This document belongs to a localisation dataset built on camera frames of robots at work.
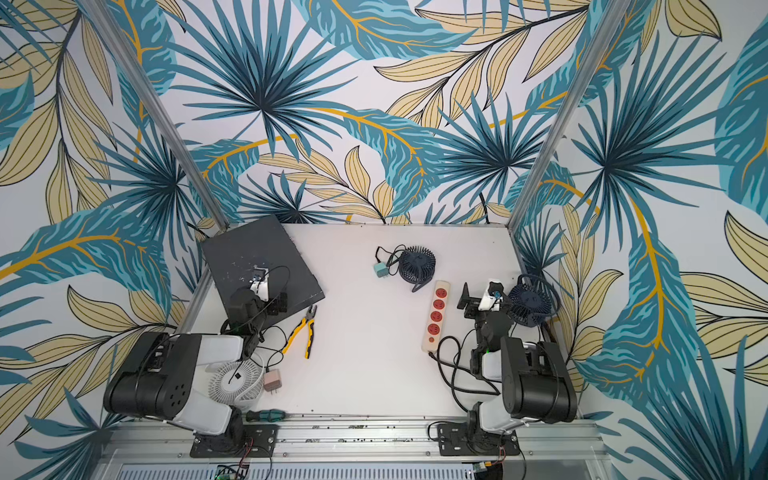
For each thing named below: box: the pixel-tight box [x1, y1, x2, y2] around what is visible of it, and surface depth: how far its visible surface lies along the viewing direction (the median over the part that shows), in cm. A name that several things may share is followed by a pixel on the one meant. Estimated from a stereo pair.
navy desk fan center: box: [398, 245, 436, 293], surface depth 106 cm
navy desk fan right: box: [507, 274, 561, 328], surface depth 94 cm
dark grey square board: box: [201, 215, 325, 317], surface depth 107 cm
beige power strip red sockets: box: [421, 280, 451, 354], surface depth 95 cm
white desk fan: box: [205, 358, 265, 413], surface depth 78 cm
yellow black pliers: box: [282, 305, 317, 360], surface depth 93 cm
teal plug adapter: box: [374, 262, 389, 278], surface depth 108 cm
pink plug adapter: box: [263, 369, 282, 395], surface depth 83 cm
